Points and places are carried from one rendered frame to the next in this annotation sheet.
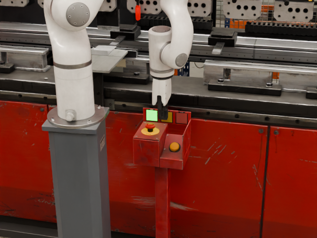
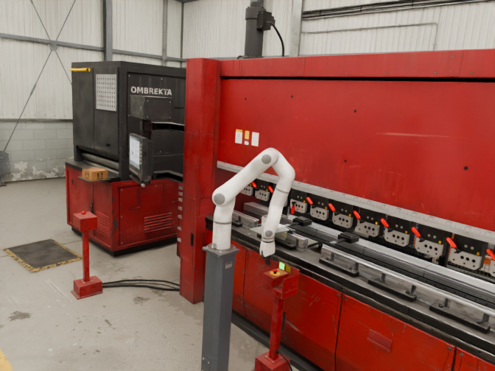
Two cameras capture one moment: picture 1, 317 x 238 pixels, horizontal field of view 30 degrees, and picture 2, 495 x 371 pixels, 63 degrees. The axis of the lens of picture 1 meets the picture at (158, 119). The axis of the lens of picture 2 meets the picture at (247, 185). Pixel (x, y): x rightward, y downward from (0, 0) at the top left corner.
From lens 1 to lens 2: 1.31 m
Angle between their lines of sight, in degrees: 34
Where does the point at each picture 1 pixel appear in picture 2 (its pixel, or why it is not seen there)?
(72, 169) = (210, 272)
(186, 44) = (271, 226)
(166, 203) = (276, 318)
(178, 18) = (271, 212)
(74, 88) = (216, 233)
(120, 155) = not seen: hidden behind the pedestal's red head
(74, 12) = (217, 197)
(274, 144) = (344, 305)
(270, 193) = (339, 338)
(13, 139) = not seen: hidden behind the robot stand
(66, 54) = (216, 216)
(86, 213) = (213, 298)
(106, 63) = not seen: hidden behind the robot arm
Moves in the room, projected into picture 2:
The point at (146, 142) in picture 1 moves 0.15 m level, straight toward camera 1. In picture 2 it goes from (268, 277) to (256, 285)
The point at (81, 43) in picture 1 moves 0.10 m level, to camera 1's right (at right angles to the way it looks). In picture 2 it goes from (225, 213) to (238, 216)
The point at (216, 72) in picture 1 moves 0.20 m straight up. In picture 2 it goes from (327, 253) to (330, 227)
